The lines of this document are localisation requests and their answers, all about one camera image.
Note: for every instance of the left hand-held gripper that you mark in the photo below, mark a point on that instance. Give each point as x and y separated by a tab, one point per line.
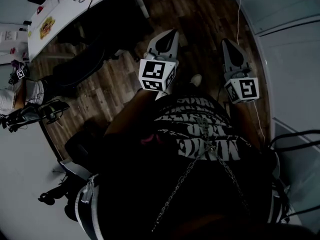
152	71

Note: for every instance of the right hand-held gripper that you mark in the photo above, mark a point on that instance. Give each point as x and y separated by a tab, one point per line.
246	89

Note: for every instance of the person's right forearm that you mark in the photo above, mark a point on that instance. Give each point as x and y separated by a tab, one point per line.
247	124

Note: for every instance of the person's left forearm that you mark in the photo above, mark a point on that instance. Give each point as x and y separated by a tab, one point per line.
125	114

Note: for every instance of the white shoe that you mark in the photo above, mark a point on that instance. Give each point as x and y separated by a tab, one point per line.
196	80

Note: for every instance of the white desk leg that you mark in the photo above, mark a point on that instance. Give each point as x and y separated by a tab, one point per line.
142	4

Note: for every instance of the yellow snack packet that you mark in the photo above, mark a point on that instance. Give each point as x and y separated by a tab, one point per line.
47	27

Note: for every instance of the small red item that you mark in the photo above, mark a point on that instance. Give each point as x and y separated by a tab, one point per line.
40	9

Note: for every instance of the black printed T-shirt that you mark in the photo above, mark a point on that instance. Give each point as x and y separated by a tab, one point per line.
175	184

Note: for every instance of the purple cloth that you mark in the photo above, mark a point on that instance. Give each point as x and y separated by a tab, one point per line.
16	64

